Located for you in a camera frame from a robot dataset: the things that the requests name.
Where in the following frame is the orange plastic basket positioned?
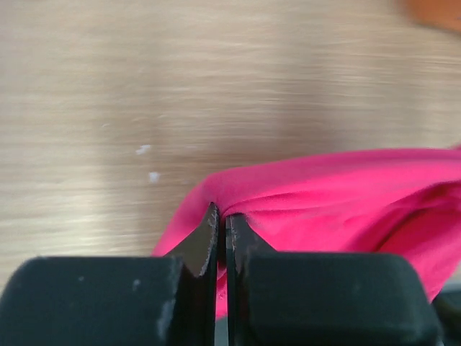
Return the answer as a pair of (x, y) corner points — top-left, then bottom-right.
(399, 0), (461, 34)

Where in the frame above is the pink t shirt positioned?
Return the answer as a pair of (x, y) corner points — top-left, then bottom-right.
(153, 148), (460, 300)

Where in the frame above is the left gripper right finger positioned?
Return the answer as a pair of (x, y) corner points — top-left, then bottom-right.
(225, 215), (441, 345)

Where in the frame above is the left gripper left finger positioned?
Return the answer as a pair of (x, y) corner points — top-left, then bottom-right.
(1, 205), (219, 345)

